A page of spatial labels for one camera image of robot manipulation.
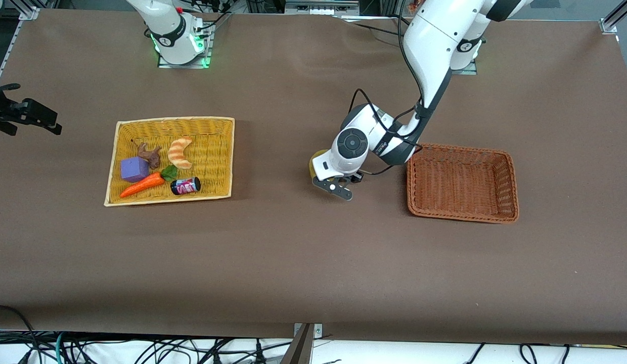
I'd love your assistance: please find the grey metal equipment box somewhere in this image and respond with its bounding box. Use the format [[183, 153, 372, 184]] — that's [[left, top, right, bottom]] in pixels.
[[285, 0, 361, 16]]

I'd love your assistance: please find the black looped cable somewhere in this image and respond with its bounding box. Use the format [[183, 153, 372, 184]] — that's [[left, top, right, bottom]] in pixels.
[[0, 304, 39, 364]]

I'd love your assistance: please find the striped toy croissant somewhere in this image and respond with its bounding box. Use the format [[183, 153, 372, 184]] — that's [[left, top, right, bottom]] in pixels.
[[167, 136, 194, 170]]

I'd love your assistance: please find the black cable on table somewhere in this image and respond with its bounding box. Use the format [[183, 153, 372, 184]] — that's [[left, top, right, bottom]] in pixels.
[[341, 15, 410, 38]]

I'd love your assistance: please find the yellow wicker tray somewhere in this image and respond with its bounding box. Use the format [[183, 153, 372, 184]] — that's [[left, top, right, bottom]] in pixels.
[[104, 117, 236, 207]]

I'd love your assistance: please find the brown toy figure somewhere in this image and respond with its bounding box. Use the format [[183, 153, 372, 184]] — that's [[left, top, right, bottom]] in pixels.
[[131, 139, 162, 170]]

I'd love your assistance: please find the brown wicker basket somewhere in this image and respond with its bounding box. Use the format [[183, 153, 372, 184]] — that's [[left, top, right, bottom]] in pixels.
[[407, 143, 520, 224]]

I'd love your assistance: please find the black soda can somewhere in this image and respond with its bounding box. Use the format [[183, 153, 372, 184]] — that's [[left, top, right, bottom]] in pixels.
[[170, 176, 202, 196]]

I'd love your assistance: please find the metal table edge bracket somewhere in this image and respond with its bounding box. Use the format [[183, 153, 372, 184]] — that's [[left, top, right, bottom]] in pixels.
[[281, 323, 323, 364]]

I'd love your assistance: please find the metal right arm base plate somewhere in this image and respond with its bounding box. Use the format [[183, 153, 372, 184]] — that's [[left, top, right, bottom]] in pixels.
[[158, 23, 213, 69]]

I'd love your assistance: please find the orange toy carrot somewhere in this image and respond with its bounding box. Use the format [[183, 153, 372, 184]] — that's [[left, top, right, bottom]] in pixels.
[[119, 165, 178, 198]]

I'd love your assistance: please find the purple foam cube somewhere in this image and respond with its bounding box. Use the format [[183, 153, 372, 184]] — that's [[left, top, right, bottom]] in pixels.
[[120, 157, 150, 183]]

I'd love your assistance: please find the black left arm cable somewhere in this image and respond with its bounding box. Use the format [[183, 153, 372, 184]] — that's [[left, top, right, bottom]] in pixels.
[[348, 0, 426, 176]]

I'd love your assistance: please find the clear yellowish tape roll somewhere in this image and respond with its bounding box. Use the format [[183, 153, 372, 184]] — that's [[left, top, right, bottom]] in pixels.
[[309, 149, 334, 180]]

